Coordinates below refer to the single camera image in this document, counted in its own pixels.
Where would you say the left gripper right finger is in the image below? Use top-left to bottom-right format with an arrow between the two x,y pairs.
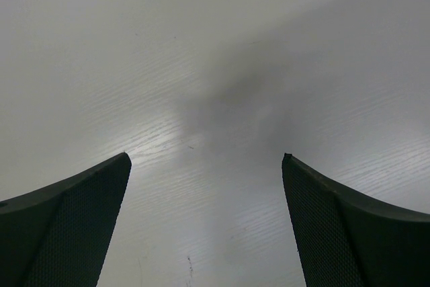
282,154 -> 429,286

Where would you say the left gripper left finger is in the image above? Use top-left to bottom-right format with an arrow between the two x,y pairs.
1,153 -> 132,286

